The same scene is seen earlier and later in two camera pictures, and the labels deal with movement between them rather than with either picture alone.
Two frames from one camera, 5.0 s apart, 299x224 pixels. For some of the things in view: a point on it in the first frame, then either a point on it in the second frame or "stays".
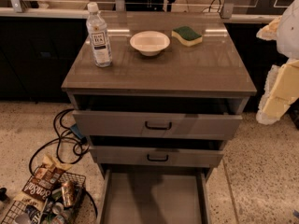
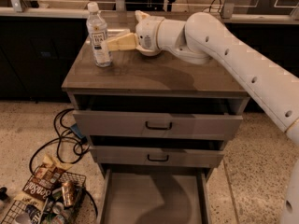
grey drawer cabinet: [158, 94] stays
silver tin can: [58, 208] stays
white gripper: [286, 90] -> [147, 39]
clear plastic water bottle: [99, 36] stays
